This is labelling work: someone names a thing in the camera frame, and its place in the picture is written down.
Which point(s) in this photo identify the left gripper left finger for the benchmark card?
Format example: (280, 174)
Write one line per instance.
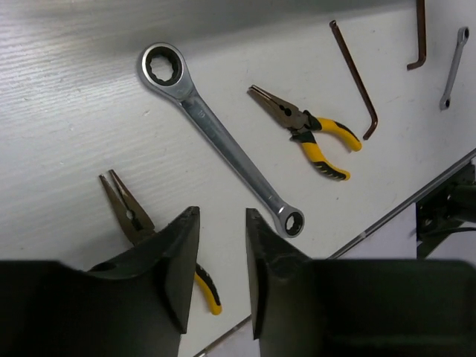
(135, 304)

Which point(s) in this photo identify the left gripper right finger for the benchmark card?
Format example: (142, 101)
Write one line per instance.
(306, 307)

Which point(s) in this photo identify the straight brown hex key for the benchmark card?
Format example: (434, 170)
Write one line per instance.
(421, 36)

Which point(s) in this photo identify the large silver ratchet wrench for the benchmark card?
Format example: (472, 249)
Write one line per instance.
(180, 90)

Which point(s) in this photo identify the small silver wrench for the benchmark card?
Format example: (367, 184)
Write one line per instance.
(462, 38)

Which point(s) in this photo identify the left yellow-handled pliers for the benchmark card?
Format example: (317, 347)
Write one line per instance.
(137, 226)

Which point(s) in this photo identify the yellow-handled pliers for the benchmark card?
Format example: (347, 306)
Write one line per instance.
(302, 125)
(137, 226)

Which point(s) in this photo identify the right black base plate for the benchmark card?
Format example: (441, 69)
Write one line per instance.
(443, 211)

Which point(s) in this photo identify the right yellow-handled pliers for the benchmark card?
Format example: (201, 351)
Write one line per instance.
(302, 125)

